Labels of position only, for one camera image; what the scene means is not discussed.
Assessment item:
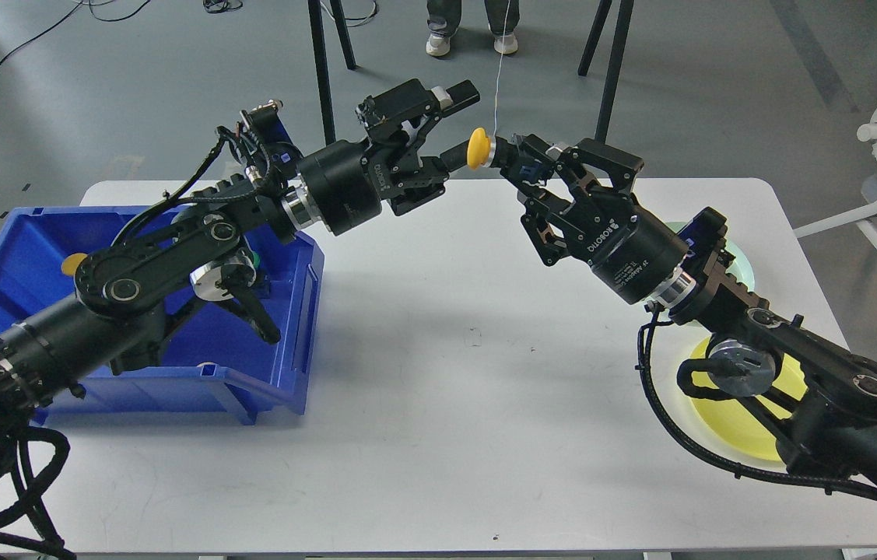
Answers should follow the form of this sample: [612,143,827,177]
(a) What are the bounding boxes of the yellow push button front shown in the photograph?
[465,127,519,170]

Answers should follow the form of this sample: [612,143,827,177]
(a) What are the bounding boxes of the black floor cable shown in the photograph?
[0,0,151,127]

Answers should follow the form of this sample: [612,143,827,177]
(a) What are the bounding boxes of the yellow push button back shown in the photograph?
[60,252,89,278]

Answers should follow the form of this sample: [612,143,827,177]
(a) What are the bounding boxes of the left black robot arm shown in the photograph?
[0,79,480,559]

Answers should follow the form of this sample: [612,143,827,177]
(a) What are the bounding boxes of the person left shoe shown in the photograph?
[425,33,451,58]

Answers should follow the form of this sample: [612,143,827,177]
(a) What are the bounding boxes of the yellow push button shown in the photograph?
[60,252,89,278]
[465,127,519,170]

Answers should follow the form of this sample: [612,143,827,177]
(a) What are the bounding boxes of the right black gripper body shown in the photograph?
[520,185,688,304]

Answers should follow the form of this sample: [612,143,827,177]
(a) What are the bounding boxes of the pale green plate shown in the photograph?
[664,222,755,296]

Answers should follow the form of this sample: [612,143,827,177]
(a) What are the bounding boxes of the black stand leg right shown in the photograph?
[577,0,635,142]

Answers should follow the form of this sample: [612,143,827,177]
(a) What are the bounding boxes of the person right shoe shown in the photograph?
[493,33,519,56]

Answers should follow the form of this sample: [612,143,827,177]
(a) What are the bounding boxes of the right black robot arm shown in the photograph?
[466,131,877,501]

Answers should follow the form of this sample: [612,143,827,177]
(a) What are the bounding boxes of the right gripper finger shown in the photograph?
[555,138,644,205]
[502,135,574,226]

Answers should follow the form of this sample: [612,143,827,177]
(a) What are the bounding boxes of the blue plastic bin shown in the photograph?
[0,206,324,425]

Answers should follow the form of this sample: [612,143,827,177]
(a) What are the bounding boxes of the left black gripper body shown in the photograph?
[293,131,451,236]

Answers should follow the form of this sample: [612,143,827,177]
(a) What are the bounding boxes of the yellow plate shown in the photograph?
[688,355,807,467]

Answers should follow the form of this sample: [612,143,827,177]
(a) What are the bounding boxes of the black stand leg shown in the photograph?
[577,0,635,142]
[307,1,357,145]

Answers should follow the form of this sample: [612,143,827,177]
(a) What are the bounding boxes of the person shoe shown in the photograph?
[493,33,519,56]
[425,33,451,58]

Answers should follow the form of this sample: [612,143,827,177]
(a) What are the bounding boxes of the black stand leg left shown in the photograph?
[307,1,357,145]

